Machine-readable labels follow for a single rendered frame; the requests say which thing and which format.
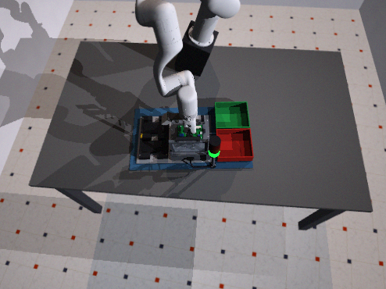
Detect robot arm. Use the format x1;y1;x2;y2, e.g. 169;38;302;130
135;0;240;126

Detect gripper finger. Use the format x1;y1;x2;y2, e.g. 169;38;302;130
186;130;194;137

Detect green circuit board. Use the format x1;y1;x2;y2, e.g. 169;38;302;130
178;125;202;139

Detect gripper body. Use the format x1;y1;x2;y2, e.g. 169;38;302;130
181;118;196;134

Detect red open-top bin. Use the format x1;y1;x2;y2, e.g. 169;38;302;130
216;128;254;162

